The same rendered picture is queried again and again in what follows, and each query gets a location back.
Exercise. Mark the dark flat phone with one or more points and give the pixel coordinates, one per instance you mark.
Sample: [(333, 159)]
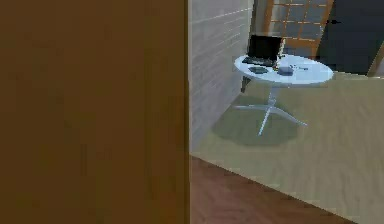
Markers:
[(258, 70)]

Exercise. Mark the black open laptop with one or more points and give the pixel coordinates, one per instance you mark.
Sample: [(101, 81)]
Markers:
[(264, 49)]

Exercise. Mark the brown wooden room door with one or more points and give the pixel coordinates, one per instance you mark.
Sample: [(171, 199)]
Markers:
[(93, 113)]

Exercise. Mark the grey blue small box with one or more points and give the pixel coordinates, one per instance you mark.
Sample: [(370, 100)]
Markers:
[(285, 70)]

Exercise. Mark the small yellow white statuette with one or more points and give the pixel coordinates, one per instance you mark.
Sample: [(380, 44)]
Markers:
[(281, 48)]

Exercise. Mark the small dark pen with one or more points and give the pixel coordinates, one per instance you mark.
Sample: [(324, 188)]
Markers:
[(301, 67)]

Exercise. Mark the dark room door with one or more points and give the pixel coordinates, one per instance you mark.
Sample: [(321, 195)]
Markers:
[(353, 36)]

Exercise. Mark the white round pedestal table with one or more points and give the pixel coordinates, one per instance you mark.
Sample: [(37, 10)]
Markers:
[(300, 74)]

